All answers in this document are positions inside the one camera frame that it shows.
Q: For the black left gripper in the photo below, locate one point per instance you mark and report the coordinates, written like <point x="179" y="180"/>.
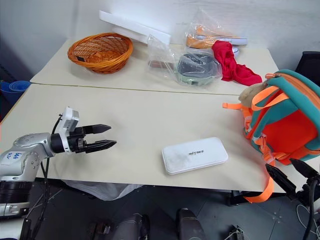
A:
<point x="77" y="141"/>

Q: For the beige fluffy plush toy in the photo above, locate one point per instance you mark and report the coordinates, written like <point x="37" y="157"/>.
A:
<point x="250" y="96"/>

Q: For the white plastic bag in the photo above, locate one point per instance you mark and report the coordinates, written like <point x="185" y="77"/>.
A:
<point x="105" y="190"/>

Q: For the clear bag with grey item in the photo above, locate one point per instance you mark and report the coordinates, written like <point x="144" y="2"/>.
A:
<point x="195" y="67"/>

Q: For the orange wicker basket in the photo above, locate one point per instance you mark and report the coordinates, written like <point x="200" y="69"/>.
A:
<point x="100" y="53"/>

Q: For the white foam board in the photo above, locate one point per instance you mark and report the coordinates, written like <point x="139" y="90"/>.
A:
<point x="135" y="27"/>

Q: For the dark rounded shape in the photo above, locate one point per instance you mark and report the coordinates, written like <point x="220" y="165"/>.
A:
<point x="133" y="228"/>
<point x="188" y="225"/>

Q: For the teal and orange backpack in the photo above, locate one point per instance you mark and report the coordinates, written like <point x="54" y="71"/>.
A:
<point x="290" y="125"/>

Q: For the black office chair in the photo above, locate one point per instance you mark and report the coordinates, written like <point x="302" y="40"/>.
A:
<point x="310" y="63"/>

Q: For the clear bag with orange shoes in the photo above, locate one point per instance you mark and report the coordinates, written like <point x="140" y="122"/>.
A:
<point x="207" y="35"/>

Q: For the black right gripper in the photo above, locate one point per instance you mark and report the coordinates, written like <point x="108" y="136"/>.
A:
<point x="313" y="190"/>

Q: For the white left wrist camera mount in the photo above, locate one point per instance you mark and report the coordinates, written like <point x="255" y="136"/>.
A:
<point x="68" y="120"/>

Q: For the black table leg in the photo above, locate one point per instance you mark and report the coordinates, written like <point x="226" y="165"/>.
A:
<point x="236" y="198"/>

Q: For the white box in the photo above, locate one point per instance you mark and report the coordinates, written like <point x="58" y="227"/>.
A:
<point x="195" y="155"/>

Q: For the red cloth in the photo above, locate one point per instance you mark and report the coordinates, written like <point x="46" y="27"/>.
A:
<point x="232" y="65"/>

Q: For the blue bucket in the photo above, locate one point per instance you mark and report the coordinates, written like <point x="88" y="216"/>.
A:
<point x="15" y="88"/>

